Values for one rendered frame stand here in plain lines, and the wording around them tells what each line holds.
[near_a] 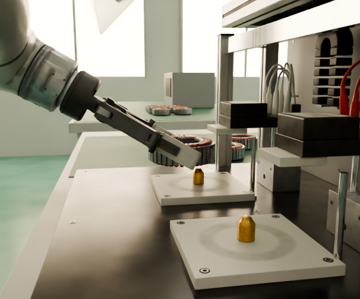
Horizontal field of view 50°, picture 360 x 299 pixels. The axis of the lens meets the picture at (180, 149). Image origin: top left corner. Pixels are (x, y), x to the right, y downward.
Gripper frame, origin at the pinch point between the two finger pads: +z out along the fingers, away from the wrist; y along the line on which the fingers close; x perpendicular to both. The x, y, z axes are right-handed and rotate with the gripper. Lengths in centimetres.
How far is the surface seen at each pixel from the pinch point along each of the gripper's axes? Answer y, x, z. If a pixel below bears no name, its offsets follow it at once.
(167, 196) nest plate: 6.5, -6.8, 0.2
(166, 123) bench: -133, -1, 20
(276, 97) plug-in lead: 2.2, 15.4, 9.5
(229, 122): 3.1, 7.9, 4.3
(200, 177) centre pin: 1.0, -2.5, 5.3
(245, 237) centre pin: 25.1, -3.2, 5.1
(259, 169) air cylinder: -2.2, 3.6, 15.5
